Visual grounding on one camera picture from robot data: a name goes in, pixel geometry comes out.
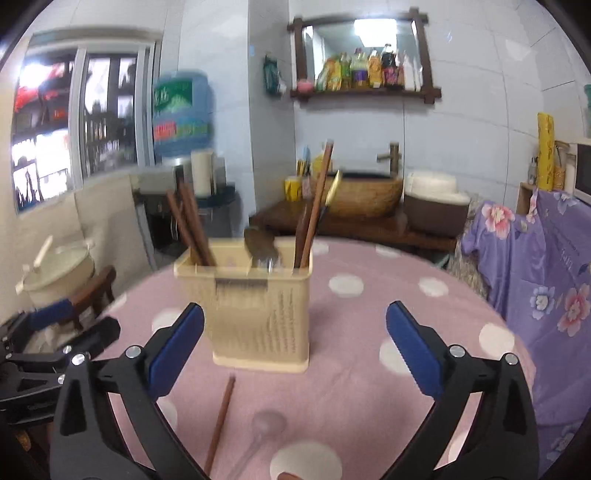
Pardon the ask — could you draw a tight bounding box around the black chopstick with gold band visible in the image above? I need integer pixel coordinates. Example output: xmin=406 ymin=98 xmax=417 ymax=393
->
xmin=318 ymin=170 xmax=343 ymax=219

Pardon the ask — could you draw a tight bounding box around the wooden framed mirror shelf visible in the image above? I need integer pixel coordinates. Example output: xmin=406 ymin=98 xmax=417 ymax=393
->
xmin=288 ymin=7 xmax=441 ymax=105

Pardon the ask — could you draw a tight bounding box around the dark wooden cabinet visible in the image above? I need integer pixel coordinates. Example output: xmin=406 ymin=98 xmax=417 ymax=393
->
xmin=252 ymin=198 xmax=458 ymax=252

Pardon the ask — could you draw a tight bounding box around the row of condiment bottles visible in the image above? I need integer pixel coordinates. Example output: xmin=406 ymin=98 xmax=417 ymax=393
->
xmin=316 ymin=44 xmax=423 ymax=92

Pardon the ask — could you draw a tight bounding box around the white microwave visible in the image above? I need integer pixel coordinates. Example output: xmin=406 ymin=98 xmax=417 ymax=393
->
xmin=573 ymin=142 xmax=591 ymax=206

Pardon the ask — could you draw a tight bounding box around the dark metal spoon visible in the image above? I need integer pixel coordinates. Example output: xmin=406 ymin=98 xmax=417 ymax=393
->
xmin=243 ymin=227 xmax=282 ymax=271

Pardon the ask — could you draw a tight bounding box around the cream perforated utensil holder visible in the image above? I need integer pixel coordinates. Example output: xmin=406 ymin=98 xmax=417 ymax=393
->
xmin=174 ymin=237 xmax=314 ymax=374

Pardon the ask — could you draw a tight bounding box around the dark wooden stool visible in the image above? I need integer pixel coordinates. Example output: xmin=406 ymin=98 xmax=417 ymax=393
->
xmin=69 ymin=265 xmax=117 ymax=330

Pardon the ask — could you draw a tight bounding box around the yellow box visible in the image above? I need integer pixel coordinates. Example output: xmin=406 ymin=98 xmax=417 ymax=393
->
xmin=537 ymin=112 xmax=556 ymax=191

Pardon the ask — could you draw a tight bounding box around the cream electric pot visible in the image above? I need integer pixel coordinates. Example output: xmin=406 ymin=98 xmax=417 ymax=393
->
xmin=16 ymin=235 xmax=98 ymax=308

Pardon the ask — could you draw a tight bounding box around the long wooden utensil handle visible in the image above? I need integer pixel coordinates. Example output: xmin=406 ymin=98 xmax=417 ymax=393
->
xmin=300 ymin=141 xmax=334 ymax=268

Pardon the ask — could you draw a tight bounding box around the pink polka dot tablecloth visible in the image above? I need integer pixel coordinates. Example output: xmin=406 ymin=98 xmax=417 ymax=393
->
xmin=88 ymin=235 xmax=539 ymax=480

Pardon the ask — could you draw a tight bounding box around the blue paper roll holder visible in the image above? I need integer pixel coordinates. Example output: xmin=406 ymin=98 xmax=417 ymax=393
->
xmin=194 ymin=186 xmax=237 ymax=207

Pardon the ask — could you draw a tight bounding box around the woven wicker basin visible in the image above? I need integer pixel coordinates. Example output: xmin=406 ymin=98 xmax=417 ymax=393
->
xmin=310 ymin=172 xmax=403 ymax=219

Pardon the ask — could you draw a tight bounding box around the short dark wooden utensil handle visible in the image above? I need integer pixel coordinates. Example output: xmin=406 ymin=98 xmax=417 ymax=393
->
xmin=294 ymin=203 xmax=311 ymax=268

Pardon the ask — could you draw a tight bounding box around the clear plastic spoon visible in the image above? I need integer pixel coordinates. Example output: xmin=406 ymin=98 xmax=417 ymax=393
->
xmin=226 ymin=411 xmax=287 ymax=480

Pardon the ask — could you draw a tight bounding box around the grey water dispenser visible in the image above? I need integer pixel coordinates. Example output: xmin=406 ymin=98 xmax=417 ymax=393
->
xmin=131 ymin=161 xmax=242 ymax=266

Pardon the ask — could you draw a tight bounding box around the small wooden box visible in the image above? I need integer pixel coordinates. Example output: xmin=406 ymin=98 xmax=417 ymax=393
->
xmin=516 ymin=181 xmax=539 ymax=216

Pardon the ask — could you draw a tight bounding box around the brown wooden chopstick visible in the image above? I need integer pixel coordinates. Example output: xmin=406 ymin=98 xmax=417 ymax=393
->
xmin=178 ymin=181 xmax=217 ymax=267
xmin=203 ymin=375 xmax=237 ymax=476
xmin=165 ymin=191 xmax=204 ymax=267

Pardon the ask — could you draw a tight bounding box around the bronze faucet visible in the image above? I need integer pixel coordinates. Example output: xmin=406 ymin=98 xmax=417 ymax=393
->
xmin=376 ymin=142 xmax=402 ymax=176

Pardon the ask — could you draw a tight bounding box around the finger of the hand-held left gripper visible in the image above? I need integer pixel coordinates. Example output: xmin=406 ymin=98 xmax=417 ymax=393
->
xmin=0 ymin=318 xmax=122 ymax=398
xmin=0 ymin=299 xmax=75 ymax=356

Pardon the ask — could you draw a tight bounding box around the purple floral cloth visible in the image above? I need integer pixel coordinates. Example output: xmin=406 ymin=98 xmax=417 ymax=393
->
xmin=462 ymin=187 xmax=591 ymax=476

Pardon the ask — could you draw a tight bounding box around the white basin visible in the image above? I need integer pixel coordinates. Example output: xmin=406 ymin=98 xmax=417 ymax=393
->
xmin=404 ymin=170 xmax=471 ymax=206

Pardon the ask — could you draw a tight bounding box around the blue water bottle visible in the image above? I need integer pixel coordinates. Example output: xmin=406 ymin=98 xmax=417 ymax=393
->
xmin=152 ymin=69 xmax=217 ymax=160

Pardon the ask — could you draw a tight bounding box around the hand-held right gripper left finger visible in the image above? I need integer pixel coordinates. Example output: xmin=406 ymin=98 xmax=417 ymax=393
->
xmin=50 ymin=302 xmax=206 ymax=480

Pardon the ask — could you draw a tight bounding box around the beige padded panel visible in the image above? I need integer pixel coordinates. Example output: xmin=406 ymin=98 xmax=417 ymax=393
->
xmin=0 ymin=173 xmax=158 ymax=319

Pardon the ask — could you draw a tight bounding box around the green hanging pouch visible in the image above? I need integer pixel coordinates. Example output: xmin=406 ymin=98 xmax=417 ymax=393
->
xmin=263 ymin=55 xmax=285 ymax=97

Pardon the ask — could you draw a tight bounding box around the sliding window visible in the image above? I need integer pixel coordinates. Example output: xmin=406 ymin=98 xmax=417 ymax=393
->
xmin=11 ymin=30 xmax=160 ymax=215

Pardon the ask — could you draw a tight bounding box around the brown tub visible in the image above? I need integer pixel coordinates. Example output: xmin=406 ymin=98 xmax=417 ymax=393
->
xmin=404 ymin=193 xmax=472 ymax=239

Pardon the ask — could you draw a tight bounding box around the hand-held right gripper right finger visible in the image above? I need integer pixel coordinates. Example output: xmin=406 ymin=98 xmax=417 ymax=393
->
xmin=386 ymin=301 xmax=541 ymax=480

